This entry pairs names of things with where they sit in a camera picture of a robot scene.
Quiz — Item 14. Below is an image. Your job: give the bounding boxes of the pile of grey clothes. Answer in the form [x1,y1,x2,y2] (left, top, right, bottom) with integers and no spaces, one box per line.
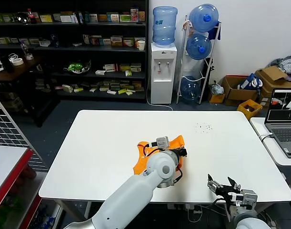
[266,54,291,84]

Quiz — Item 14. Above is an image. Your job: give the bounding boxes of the grey laptop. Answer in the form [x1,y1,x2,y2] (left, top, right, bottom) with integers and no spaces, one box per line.
[264,88,291,159]

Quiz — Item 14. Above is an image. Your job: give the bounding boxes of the clear plastic bottle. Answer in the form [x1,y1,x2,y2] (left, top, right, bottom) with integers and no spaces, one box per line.
[20,40,34,60]

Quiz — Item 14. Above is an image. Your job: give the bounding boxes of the blue and white bag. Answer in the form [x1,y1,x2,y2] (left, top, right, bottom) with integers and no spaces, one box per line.
[238,73,264,91]

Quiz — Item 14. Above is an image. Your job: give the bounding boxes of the yellow plastic bin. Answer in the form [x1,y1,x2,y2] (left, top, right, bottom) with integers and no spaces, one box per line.
[237,99,263,121]

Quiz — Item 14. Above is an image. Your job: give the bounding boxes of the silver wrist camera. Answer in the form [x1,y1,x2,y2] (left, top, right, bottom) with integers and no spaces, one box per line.
[156,135,171,150]
[240,189,258,208]

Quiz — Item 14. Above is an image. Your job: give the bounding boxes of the white water dispenser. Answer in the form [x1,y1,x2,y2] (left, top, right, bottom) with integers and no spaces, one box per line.
[151,43,178,105]

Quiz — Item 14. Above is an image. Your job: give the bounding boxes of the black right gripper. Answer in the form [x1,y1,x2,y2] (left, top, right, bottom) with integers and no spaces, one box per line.
[207,173,242,206]

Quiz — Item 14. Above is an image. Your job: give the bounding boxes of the small yellow box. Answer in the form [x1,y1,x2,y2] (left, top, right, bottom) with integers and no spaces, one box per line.
[208,93,226,104]

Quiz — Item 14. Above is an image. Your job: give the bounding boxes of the white power strip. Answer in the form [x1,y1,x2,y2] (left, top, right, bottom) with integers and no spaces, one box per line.
[168,203,201,214]

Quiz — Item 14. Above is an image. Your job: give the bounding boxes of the white side table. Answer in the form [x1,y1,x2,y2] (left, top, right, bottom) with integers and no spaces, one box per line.
[249,117,291,167]

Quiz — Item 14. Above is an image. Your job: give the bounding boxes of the bowl of green fruit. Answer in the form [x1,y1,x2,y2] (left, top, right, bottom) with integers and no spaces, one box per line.
[63,59,91,74]

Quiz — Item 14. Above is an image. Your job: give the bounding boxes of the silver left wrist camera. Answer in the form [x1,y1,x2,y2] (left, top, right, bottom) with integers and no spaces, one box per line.
[156,135,171,150]

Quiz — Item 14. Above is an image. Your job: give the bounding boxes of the black metal shelf unit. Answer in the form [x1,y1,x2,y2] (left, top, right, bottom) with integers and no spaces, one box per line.
[0,0,150,103]

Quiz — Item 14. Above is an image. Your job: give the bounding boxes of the white wire grid panel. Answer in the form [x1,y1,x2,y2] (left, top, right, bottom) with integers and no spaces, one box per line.
[0,92,42,165]

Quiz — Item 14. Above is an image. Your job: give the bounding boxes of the black clamp on rack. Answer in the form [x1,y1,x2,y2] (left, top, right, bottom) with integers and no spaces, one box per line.
[204,58,215,72]

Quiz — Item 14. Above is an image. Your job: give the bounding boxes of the red and white cart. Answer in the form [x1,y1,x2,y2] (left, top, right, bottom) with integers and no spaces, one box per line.
[0,145,34,210]

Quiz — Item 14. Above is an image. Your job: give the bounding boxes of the labelled blue water jug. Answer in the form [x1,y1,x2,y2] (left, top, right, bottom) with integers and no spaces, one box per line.
[152,6,179,46]

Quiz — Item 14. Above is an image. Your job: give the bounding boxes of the white table leg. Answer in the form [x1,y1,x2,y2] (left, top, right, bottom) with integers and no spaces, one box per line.
[54,199,76,221]

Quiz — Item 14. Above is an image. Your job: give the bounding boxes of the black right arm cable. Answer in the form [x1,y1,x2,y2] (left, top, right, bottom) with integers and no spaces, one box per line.
[211,197,231,221]

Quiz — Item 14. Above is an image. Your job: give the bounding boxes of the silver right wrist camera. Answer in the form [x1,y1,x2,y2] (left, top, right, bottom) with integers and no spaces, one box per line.
[240,189,258,208]

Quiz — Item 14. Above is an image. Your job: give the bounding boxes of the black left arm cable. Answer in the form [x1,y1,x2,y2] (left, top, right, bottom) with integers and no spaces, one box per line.
[142,143,160,158]

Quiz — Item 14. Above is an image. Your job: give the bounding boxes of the shiny metal bowl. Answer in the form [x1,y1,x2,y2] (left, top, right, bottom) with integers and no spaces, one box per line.
[16,12,29,24]

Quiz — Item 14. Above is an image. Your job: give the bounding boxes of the large cardboard box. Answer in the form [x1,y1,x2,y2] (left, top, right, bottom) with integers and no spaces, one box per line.
[254,66,291,105]

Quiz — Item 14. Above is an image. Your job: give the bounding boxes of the crumpled plastic bag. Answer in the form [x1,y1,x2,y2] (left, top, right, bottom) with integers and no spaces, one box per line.
[211,81,224,96]

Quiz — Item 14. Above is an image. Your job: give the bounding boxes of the brown wooden table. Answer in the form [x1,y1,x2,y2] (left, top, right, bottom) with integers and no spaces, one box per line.
[0,56,61,127]

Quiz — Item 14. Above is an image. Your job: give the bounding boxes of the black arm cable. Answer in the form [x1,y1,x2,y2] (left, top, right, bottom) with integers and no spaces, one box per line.
[142,143,160,158]
[211,197,231,221]

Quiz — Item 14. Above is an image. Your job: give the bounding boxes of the orange t-shirt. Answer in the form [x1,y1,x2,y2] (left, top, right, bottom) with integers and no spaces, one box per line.
[132,135,186,176]

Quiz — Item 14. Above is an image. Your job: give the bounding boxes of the cola bottle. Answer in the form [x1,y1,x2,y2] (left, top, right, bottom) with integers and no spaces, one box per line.
[28,9,38,24]

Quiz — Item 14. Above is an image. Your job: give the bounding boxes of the white wire jug rack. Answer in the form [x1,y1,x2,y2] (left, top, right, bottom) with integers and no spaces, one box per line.
[176,16,221,105]

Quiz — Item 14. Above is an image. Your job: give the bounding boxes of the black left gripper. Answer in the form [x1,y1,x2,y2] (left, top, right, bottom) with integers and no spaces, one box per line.
[172,147,188,158]

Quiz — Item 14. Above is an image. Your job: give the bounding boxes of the white dispenser power cable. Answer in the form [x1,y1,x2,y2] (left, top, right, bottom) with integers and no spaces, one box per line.
[146,81,174,112]

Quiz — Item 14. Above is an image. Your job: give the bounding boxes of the open cardboard box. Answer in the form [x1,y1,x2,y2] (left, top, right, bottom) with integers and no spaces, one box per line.
[222,75,258,107]

